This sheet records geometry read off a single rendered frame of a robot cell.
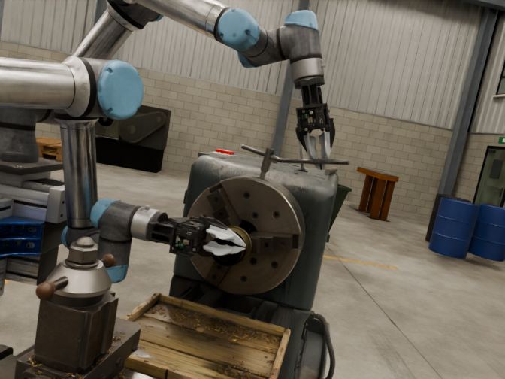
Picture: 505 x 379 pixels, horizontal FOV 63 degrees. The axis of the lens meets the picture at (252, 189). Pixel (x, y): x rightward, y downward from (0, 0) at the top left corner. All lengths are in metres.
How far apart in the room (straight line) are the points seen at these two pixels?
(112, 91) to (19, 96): 0.16
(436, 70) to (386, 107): 1.65
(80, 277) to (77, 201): 0.54
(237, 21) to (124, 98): 0.27
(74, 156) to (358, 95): 10.82
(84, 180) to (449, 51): 12.08
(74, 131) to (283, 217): 0.54
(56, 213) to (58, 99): 0.42
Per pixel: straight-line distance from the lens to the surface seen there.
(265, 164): 1.09
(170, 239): 0.91
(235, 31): 0.89
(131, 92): 0.90
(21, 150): 1.25
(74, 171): 1.05
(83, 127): 1.03
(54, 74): 0.85
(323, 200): 1.20
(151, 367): 0.85
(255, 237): 1.01
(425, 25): 12.55
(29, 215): 1.23
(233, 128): 10.98
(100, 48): 1.27
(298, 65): 0.99
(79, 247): 0.56
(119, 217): 0.98
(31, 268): 1.26
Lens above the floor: 1.35
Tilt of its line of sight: 8 degrees down
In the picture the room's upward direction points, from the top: 11 degrees clockwise
